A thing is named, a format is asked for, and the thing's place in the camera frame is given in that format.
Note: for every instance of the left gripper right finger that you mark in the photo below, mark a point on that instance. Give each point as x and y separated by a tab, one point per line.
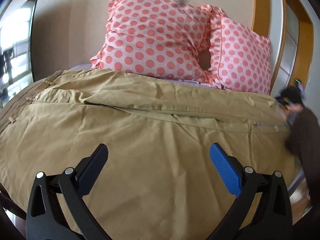
262	208

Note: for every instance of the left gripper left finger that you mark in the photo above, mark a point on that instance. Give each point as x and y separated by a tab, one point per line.
45	218

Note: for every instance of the khaki tan pants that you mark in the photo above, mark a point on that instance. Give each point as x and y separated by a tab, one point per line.
159	181

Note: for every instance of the operator right hand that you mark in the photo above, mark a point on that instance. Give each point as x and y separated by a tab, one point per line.
290	113

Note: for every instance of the right polka dot pillow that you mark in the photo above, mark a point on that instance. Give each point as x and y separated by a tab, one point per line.
239	58

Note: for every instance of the polka dot pillow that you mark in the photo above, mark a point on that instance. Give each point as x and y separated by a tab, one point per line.
156	38
239	58

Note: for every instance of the wooden framed door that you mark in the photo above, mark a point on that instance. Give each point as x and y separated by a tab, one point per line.
290	29

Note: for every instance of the left polka dot pillow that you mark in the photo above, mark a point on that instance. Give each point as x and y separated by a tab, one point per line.
156	38

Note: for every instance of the lavender bed sheet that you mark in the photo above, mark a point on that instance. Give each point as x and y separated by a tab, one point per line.
82	67

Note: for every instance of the dark framed window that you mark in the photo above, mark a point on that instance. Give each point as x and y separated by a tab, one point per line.
16	69

